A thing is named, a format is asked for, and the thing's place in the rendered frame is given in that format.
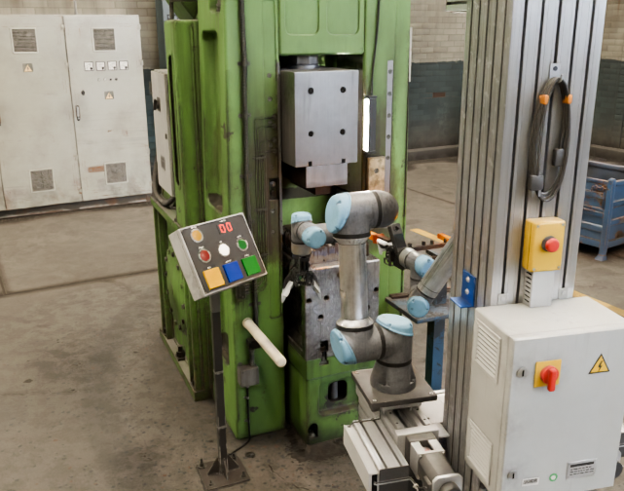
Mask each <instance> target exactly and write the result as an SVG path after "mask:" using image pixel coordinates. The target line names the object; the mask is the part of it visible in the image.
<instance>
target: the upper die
mask: <svg viewBox="0 0 624 491"><path fill-rule="evenodd" d="M281 175H282V176H284V177H286V178H288V179H290V180H292V181H294V182H296V183H298V184H299V185H301V186H303V187H305V188H313V187H323V186H333V185H343V184H348V164H347V163H341V164H335V165H323V166H310V165H309V166H308V167H300V168H295V167H293V166H290V165H288V164H286V163H284V162H283V161H281Z"/></svg>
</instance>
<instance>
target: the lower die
mask: <svg viewBox="0 0 624 491"><path fill-rule="evenodd" d="M323 259H324V260H325V261H324V262H331V261H338V260H339V246H338V243H335V246H331V247H329V245H328V244H327V245H323V246H322V247H320V248H312V257H311V258H310V261H309V263H310V264H311V265H312V264H318V263H324V262H323Z"/></svg>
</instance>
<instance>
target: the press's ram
mask: <svg viewBox="0 0 624 491"><path fill-rule="evenodd" d="M279 74H280V125H281V160H282V161H283V162H284V163H286V164H288V165H290V166H293V167H295V168H300V167H308V166H309V165H310V166H323V165H335V164H341V163H356V162H357V125H358V70H354V69H344V68H336V67H327V66H319V68H316V69H289V68H287V67H280V68H279Z"/></svg>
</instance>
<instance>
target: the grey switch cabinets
mask: <svg viewBox="0 0 624 491"><path fill-rule="evenodd" d="M142 65H143V60H142V54H141V42H140V24H139V16H138V15H0V219H1V218H10V217H18V216H26V215H34V214H42V213H51V212H59V211H68V210H75V209H84V208H99V207H108V206H115V205H124V204H132V203H141V202H151V200H150V196H152V180H151V170H150V157H149V154H150V149H149V144H148V132H147V119H146V106H145V93H144V80H143V67H142Z"/></svg>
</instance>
